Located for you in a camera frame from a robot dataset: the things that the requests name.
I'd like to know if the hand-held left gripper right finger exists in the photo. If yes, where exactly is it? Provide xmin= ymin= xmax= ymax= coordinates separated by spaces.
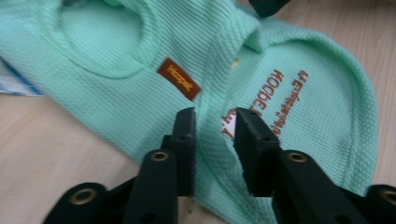
xmin=233 ymin=106 xmax=282 ymax=198

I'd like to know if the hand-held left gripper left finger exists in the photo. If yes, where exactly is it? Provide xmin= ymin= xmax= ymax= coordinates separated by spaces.
xmin=161 ymin=106 xmax=197 ymax=198

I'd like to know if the mint green pet shirt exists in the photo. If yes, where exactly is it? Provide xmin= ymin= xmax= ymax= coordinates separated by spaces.
xmin=0 ymin=0 xmax=379 ymax=224

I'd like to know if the blue striped white cloth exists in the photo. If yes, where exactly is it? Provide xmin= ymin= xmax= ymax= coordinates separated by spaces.
xmin=0 ymin=57 xmax=45 ymax=97

